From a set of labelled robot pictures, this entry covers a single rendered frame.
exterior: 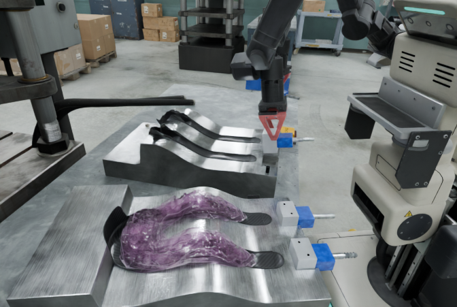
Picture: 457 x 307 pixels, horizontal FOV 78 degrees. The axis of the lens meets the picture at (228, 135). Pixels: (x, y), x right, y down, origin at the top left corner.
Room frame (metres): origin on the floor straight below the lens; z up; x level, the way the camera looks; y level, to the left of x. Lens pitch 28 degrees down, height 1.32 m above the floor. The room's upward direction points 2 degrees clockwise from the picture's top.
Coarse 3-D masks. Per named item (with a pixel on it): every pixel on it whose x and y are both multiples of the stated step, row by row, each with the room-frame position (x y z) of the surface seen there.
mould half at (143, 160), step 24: (120, 144) 0.77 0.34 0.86; (144, 144) 0.66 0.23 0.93; (168, 144) 0.67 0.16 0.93; (216, 144) 0.76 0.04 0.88; (240, 144) 0.76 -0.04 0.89; (120, 168) 0.68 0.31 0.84; (144, 168) 0.66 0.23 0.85; (168, 168) 0.65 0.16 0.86; (192, 168) 0.64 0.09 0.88; (216, 168) 0.63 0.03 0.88; (240, 168) 0.63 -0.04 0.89; (264, 168) 0.63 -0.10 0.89; (240, 192) 0.61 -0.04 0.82; (264, 192) 0.60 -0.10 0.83
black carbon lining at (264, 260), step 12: (108, 216) 0.41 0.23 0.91; (120, 216) 0.44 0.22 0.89; (252, 216) 0.49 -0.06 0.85; (264, 216) 0.49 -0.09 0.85; (108, 228) 0.40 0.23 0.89; (120, 228) 0.42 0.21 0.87; (108, 240) 0.39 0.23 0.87; (120, 252) 0.37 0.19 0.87; (252, 252) 0.39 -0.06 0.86; (264, 252) 0.39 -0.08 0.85; (276, 252) 0.39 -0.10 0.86; (120, 264) 0.34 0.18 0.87; (264, 264) 0.36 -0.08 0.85; (276, 264) 0.36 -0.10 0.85
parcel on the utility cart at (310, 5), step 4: (304, 0) 6.60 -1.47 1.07; (308, 0) 6.49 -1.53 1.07; (312, 0) 6.58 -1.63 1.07; (316, 0) 6.66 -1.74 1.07; (304, 4) 6.50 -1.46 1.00; (308, 4) 6.43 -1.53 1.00; (312, 4) 6.42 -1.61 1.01; (316, 4) 6.41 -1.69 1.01; (320, 4) 6.41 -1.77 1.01; (324, 4) 6.41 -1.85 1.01; (304, 8) 6.45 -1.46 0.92; (308, 8) 6.43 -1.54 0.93; (312, 8) 6.42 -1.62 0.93; (316, 8) 6.41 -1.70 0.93; (320, 8) 6.41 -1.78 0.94
